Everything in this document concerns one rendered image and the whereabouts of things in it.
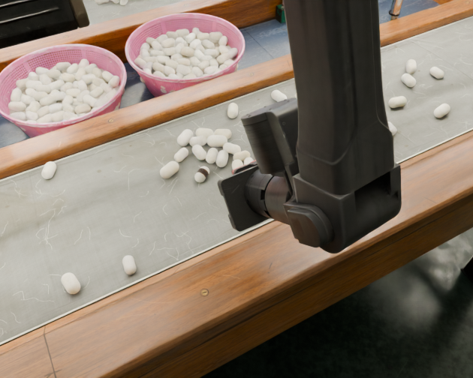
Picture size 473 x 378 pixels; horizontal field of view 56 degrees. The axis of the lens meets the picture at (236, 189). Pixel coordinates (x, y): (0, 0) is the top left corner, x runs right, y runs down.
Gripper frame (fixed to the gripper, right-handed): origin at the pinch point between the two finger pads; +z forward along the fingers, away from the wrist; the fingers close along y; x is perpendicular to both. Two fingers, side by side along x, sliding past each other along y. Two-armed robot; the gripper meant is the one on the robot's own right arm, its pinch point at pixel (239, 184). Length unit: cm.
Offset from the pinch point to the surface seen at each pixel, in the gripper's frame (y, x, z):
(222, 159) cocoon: -4.3, -1.4, 17.0
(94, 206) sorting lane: 18.4, -1.5, 19.8
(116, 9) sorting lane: -6, -40, 65
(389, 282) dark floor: -58, 64, 58
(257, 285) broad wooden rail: 2.7, 13.9, -1.8
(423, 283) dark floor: -68, 68, 54
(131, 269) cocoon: 17.3, 7.2, 7.4
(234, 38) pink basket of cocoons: -25, -23, 43
